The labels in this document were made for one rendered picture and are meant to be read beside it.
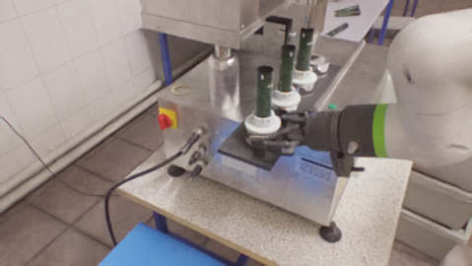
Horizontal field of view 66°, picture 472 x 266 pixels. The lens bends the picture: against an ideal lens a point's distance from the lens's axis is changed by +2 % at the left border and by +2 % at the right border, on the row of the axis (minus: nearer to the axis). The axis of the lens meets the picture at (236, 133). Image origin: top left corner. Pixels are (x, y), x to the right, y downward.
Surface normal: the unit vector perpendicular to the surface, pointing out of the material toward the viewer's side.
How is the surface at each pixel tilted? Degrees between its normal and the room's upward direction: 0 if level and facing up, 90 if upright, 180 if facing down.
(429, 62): 78
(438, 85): 99
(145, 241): 0
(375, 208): 0
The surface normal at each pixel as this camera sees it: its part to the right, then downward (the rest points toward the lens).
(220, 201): 0.00, -0.80
